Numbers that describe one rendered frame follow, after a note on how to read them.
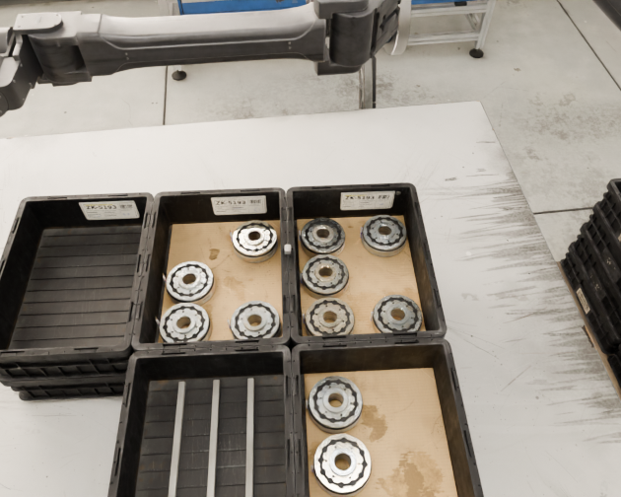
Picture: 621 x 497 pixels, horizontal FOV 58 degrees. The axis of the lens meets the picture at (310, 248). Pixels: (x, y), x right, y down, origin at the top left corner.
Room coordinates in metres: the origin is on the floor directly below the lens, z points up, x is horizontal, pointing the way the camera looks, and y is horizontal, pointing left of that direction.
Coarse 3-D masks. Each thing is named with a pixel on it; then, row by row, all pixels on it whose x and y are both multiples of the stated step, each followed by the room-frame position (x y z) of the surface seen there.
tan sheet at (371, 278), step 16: (304, 224) 0.85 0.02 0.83; (352, 224) 0.85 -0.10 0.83; (352, 240) 0.80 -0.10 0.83; (304, 256) 0.75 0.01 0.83; (336, 256) 0.75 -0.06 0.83; (352, 256) 0.75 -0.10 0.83; (368, 256) 0.75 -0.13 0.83; (400, 256) 0.75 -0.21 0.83; (352, 272) 0.70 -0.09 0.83; (368, 272) 0.70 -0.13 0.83; (384, 272) 0.70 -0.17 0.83; (400, 272) 0.70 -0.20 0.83; (352, 288) 0.66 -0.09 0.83; (368, 288) 0.66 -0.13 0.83; (384, 288) 0.66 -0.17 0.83; (400, 288) 0.66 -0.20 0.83; (416, 288) 0.66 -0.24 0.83; (304, 304) 0.62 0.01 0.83; (352, 304) 0.62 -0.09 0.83; (368, 304) 0.62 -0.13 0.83; (368, 320) 0.58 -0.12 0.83
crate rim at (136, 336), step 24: (168, 192) 0.86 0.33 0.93; (192, 192) 0.86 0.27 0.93; (216, 192) 0.86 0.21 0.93; (240, 192) 0.86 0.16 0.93; (264, 192) 0.86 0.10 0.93; (144, 264) 0.66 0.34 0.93; (288, 264) 0.67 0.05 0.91; (144, 288) 0.60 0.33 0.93; (288, 288) 0.60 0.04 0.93; (144, 312) 0.55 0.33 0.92; (288, 312) 0.54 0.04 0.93; (288, 336) 0.49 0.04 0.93
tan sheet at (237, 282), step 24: (192, 240) 0.80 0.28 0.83; (216, 240) 0.80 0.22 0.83; (168, 264) 0.73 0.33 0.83; (216, 264) 0.73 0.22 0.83; (240, 264) 0.73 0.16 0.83; (264, 264) 0.73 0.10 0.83; (216, 288) 0.66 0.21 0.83; (240, 288) 0.66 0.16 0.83; (264, 288) 0.66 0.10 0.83; (216, 312) 0.60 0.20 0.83; (216, 336) 0.54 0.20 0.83
